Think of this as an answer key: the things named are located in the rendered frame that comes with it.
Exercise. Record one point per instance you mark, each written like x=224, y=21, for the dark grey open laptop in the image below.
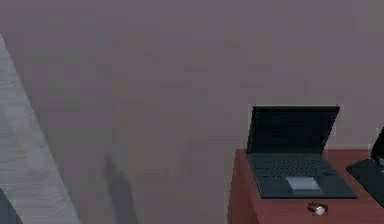
x=283, y=173

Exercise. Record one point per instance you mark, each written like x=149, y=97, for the black open laptop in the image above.
x=370, y=173

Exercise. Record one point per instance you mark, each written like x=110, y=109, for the reddish brown wooden desk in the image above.
x=246, y=200

